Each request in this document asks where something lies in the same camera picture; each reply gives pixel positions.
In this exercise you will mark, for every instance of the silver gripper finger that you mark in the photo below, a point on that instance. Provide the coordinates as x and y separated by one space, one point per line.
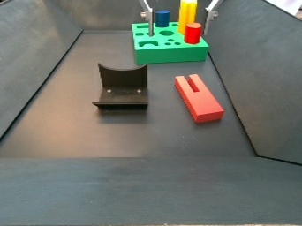
148 14
210 14

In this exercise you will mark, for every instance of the red double-square block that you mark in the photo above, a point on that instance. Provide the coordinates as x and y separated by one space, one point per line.
201 102

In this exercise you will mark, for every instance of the green foam shape board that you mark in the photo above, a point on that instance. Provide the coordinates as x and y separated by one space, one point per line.
165 47

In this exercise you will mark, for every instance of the blue cylinder peg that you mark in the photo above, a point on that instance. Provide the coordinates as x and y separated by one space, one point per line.
162 18

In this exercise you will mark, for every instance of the yellow star prism peg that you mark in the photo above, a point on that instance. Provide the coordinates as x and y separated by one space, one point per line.
188 14

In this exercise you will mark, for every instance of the red cylinder peg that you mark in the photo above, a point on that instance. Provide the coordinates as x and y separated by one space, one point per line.
193 33

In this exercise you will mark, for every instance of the black curved holder stand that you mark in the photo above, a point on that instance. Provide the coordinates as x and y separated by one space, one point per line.
124 87

